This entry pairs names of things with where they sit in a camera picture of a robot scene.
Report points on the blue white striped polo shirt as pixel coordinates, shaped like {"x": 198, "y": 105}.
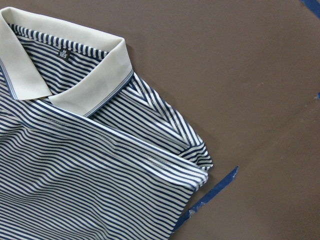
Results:
{"x": 88, "y": 150}

